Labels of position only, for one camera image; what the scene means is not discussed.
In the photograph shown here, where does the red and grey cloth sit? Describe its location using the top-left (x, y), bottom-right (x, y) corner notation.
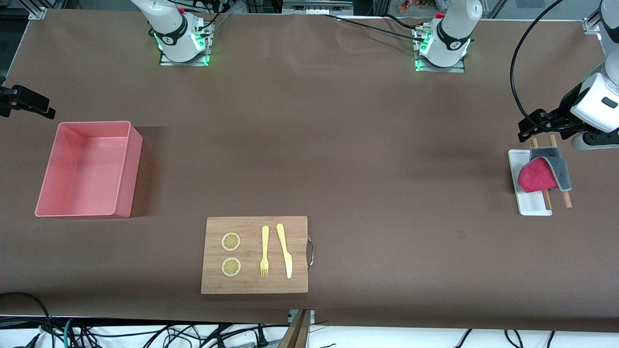
top-left (517, 147), bottom-right (572, 193)

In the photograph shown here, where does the pink plastic bin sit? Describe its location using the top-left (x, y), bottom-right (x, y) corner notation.
top-left (35, 121), bottom-right (144, 218)

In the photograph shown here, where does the brown wooden chopstick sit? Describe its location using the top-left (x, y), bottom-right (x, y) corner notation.
top-left (549, 135), bottom-right (573, 209)
top-left (531, 138), bottom-right (553, 210)

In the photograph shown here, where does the white rectangular tray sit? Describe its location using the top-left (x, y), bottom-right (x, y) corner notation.
top-left (508, 149), bottom-right (553, 217)

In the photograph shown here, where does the yellow fork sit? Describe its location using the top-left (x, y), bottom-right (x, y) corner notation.
top-left (260, 226), bottom-right (270, 278)

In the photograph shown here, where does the wooden cutting board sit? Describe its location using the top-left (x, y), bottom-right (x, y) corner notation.
top-left (201, 216), bottom-right (315, 294)

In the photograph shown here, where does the yellow knife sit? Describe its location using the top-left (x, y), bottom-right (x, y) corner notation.
top-left (276, 223), bottom-right (293, 279)

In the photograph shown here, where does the wooden beam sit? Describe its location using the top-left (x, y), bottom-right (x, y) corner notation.
top-left (278, 309), bottom-right (311, 348)

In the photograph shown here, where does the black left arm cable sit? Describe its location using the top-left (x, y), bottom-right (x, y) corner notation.
top-left (510, 0), bottom-right (565, 119)

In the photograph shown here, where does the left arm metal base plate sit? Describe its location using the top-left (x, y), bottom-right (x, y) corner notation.
top-left (415, 27), bottom-right (466, 73)

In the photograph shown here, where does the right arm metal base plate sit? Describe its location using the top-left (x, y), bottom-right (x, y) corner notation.
top-left (160, 22), bottom-right (211, 67)

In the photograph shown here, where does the black tabletop cable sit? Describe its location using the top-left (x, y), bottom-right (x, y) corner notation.
top-left (322, 14), bottom-right (426, 42)

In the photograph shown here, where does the thick black floor cable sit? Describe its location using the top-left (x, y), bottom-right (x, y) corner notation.
top-left (0, 292), bottom-right (54, 348)

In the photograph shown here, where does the small metal bracket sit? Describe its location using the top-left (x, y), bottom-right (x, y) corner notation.
top-left (288, 309), bottom-right (316, 325)

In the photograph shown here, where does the black cable with plug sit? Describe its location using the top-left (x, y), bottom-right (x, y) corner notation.
top-left (251, 324), bottom-right (269, 348)

